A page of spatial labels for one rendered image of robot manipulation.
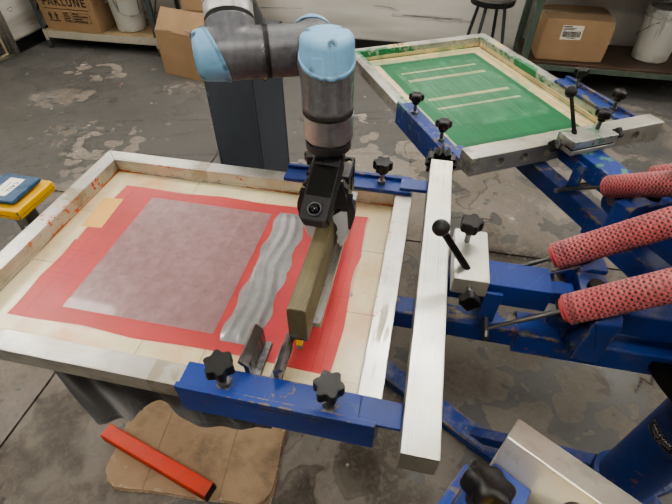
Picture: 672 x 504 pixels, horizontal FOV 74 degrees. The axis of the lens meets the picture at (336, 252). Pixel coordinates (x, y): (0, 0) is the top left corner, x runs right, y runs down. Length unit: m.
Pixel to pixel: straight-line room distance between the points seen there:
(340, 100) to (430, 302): 0.35
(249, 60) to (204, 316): 0.45
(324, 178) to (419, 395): 0.34
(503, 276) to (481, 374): 1.16
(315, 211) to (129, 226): 0.54
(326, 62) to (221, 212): 0.54
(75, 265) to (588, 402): 1.79
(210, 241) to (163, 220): 0.14
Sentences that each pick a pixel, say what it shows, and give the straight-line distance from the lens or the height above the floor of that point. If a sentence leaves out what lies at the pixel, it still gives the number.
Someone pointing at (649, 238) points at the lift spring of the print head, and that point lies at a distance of 0.86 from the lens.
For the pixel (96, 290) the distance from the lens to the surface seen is 0.98.
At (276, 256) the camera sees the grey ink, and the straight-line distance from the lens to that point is 0.92.
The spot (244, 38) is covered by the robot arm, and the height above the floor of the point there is 1.38.
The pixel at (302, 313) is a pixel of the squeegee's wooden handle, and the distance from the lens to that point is 0.64.
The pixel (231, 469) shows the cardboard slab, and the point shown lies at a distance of 1.72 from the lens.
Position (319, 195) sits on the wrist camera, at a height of 1.20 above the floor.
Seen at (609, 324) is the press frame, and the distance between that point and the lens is 0.82.
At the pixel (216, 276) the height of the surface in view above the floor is 0.96.
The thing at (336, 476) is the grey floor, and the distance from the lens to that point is 1.70.
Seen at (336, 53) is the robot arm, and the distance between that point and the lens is 0.62.
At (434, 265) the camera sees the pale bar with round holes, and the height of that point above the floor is 1.04.
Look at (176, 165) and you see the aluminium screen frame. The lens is 1.19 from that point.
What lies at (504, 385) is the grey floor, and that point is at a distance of 1.95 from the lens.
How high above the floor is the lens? 1.61
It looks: 44 degrees down
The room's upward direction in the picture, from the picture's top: straight up
